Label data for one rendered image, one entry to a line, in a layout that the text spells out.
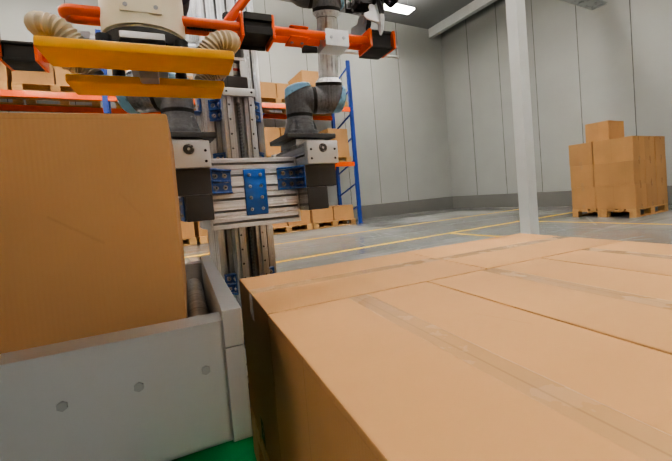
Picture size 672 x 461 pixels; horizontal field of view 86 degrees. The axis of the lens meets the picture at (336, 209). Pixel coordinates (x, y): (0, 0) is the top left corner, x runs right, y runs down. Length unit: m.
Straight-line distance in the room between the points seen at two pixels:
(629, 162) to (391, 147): 6.56
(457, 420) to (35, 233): 0.68
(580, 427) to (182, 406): 0.50
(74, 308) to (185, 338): 0.23
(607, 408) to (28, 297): 0.80
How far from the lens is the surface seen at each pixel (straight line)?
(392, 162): 11.91
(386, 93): 12.26
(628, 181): 7.74
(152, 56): 0.85
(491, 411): 0.44
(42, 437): 0.68
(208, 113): 1.68
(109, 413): 0.66
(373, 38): 1.13
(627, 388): 0.53
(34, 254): 0.78
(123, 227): 0.75
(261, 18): 1.01
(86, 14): 1.00
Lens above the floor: 0.77
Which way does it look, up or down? 2 degrees down
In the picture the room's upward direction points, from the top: 5 degrees counter-clockwise
